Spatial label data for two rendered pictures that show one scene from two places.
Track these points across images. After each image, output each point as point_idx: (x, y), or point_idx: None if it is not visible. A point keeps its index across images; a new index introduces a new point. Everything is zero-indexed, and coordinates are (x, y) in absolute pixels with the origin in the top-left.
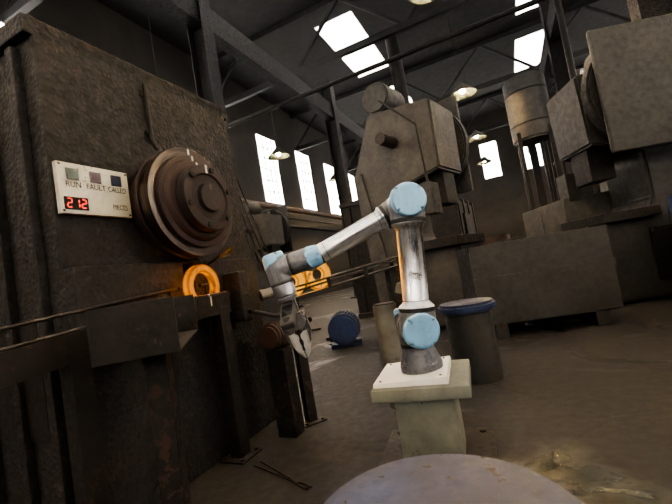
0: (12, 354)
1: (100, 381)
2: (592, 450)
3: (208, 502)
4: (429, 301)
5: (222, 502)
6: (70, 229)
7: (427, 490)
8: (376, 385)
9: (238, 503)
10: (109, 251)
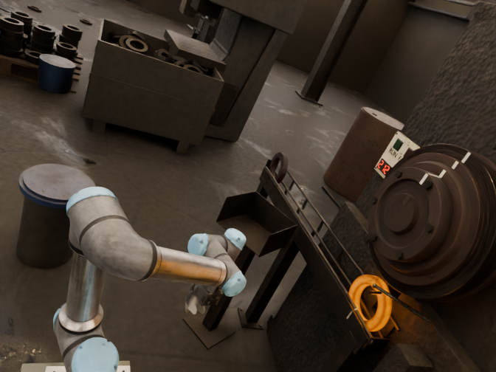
0: (287, 207)
1: (308, 270)
2: None
3: (243, 370)
4: (65, 308)
5: (232, 371)
6: (374, 183)
7: (63, 188)
8: (125, 366)
9: (219, 371)
10: None
